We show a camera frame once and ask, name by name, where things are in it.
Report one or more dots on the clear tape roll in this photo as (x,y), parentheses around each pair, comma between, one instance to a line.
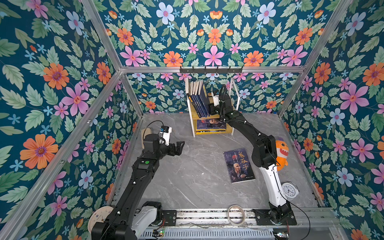
(236,216)

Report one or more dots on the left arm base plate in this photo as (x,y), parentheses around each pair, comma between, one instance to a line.
(169,218)

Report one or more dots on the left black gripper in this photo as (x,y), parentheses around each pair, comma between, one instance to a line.
(179,148)

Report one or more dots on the beige glasses case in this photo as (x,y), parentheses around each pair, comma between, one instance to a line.
(145,132)

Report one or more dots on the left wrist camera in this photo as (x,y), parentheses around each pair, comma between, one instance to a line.
(165,133)

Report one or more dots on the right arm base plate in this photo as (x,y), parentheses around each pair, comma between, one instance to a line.
(270,218)

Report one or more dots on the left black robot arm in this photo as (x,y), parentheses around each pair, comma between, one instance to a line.
(123,223)

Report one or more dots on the dark book leaning on shelf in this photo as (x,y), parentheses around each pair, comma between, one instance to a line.
(187,91)

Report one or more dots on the beige round wall clock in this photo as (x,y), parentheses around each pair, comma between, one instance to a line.
(99,216)

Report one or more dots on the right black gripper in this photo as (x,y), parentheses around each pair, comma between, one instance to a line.
(212,107)

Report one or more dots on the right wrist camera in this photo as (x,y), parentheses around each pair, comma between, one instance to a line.
(216,98)

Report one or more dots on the orange shark plush toy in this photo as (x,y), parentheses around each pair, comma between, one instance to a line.
(282,154)

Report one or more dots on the black hook rail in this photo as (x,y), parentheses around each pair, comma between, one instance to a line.
(211,70)

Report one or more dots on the white alarm clock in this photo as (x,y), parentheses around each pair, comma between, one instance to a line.
(290,190)

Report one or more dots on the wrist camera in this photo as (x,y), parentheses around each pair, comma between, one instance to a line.
(216,98)
(165,133)

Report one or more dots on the navy book yellow label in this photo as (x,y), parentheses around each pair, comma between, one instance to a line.
(193,100)

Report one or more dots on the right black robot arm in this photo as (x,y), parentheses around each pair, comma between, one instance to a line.
(264,154)

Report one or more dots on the yellow cartoon cover book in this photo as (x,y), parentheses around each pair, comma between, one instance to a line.
(211,132)

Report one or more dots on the dark old man cover book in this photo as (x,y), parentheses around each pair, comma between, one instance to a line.
(239,166)

